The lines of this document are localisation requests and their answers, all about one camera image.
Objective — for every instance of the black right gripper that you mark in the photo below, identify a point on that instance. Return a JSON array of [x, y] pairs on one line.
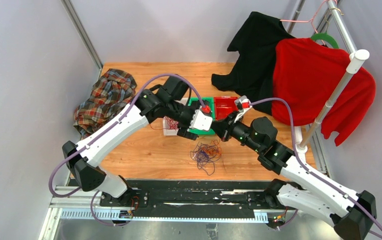
[[225, 127]]

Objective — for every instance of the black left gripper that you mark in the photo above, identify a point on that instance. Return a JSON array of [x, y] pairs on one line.
[[183, 130]]

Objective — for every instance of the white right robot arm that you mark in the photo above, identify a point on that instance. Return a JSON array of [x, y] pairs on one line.
[[350, 213]]

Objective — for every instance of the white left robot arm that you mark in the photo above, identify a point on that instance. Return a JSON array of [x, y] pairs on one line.
[[163, 95]]

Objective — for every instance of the clear plastic bin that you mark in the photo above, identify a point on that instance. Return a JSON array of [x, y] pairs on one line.
[[170, 127]]

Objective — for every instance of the green plastic bin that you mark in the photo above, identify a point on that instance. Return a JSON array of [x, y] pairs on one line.
[[210, 102]]

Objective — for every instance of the red plastic bin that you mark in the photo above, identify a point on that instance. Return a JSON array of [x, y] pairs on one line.
[[223, 106]]

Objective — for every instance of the plaid cloth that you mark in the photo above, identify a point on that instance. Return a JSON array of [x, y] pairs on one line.
[[111, 92]]

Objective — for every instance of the black t-shirt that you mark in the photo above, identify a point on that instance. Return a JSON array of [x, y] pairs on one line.
[[252, 74]]

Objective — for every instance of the red sweater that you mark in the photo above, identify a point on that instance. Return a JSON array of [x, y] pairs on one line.
[[305, 76]]

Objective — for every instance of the green clothes hanger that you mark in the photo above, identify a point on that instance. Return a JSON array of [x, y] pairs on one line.
[[326, 38]]

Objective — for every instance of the white clothes rack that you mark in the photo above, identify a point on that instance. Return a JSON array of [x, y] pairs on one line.
[[357, 58]]

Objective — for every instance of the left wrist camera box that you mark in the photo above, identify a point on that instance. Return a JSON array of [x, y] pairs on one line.
[[201, 121]]

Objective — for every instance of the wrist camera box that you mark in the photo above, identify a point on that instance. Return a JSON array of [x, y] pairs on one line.
[[243, 105], [201, 121]]

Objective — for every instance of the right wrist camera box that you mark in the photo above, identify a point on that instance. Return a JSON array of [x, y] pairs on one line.
[[243, 105]]

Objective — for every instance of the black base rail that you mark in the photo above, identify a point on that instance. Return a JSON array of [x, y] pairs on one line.
[[195, 200]]

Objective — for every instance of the pink wire hanger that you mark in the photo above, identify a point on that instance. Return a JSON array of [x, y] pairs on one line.
[[296, 15]]

